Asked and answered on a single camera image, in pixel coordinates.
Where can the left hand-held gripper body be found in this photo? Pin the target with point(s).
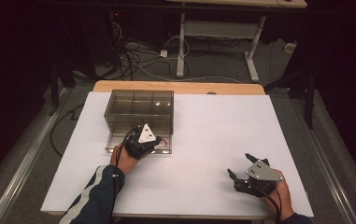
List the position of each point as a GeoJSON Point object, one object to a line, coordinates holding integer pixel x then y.
{"type": "Point", "coordinates": [143, 140]}

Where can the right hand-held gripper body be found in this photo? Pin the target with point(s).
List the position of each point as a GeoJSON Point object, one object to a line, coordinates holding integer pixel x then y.
{"type": "Point", "coordinates": [263, 172]}

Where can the clear plastic drawer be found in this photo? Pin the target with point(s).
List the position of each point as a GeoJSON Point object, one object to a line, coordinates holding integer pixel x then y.
{"type": "Point", "coordinates": [113, 144]}

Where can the clear brown drawer box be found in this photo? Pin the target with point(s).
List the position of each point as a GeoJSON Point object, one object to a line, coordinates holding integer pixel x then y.
{"type": "Point", "coordinates": [139, 105]}

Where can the person's left hand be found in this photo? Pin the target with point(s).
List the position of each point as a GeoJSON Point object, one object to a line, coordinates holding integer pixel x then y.
{"type": "Point", "coordinates": [124, 161]}

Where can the person's right hand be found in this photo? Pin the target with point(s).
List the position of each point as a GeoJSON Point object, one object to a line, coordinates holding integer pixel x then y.
{"type": "Point", "coordinates": [281, 199]}

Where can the white table sheet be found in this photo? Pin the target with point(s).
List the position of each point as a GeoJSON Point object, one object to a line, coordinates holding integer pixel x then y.
{"type": "Point", "coordinates": [191, 174]}

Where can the black metal stand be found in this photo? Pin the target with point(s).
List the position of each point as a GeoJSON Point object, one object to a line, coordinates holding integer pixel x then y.
{"type": "Point", "coordinates": [54, 90]}
{"type": "Point", "coordinates": [309, 102]}

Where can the white power adapter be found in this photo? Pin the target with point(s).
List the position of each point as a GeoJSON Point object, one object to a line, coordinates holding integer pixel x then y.
{"type": "Point", "coordinates": [164, 53]}

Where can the white power strip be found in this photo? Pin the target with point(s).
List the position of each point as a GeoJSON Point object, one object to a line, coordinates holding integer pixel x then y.
{"type": "Point", "coordinates": [290, 47]}

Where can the white-legged wooden desk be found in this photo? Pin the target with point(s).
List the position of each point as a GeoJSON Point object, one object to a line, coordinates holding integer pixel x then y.
{"type": "Point", "coordinates": [219, 29]}

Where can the metal floor rail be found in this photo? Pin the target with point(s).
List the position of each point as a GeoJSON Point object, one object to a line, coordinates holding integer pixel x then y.
{"type": "Point", "coordinates": [328, 168]}
{"type": "Point", "coordinates": [26, 161]}

